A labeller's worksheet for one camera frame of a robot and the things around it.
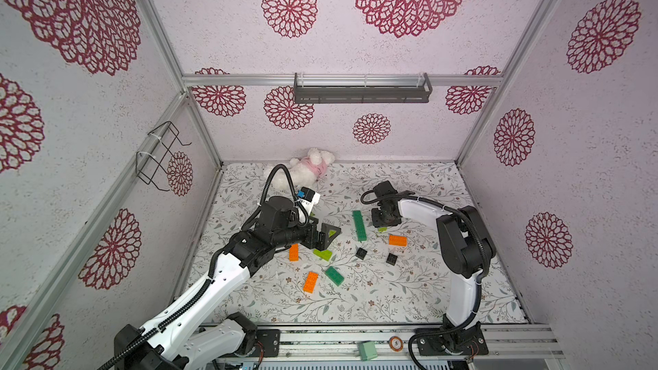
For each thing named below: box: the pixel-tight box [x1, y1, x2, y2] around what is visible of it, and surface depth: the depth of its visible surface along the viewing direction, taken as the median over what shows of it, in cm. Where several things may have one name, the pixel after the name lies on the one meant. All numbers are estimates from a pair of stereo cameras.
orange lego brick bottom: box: [303, 271, 319, 294], surface depth 87 cm
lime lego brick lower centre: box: [312, 249, 334, 262], surface depth 93 cm
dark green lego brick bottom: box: [324, 265, 345, 287], surface depth 87 cm
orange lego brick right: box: [388, 234, 408, 247], surface depth 97 cm
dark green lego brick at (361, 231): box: [354, 220, 368, 242], surface depth 99 cm
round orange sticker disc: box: [388, 335, 404, 353], surface depth 75 cm
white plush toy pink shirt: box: [266, 147, 335, 197], surface depth 108 cm
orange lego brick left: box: [289, 243, 300, 262], surface depth 92 cm
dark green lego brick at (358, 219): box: [352, 209, 366, 228], surface depth 102 cm
